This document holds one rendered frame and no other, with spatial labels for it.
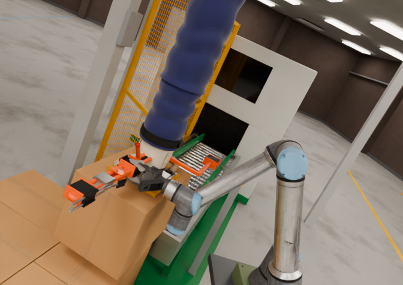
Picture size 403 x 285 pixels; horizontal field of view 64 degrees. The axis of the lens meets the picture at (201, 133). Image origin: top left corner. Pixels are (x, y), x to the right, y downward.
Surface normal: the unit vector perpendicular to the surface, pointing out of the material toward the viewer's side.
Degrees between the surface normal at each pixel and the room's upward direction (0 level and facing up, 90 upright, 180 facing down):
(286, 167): 85
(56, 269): 0
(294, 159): 85
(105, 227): 90
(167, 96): 109
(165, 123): 76
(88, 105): 90
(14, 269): 0
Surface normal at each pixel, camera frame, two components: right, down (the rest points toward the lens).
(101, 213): -0.31, 0.17
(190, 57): -0.15, -0.01
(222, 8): 0.28, 0.29
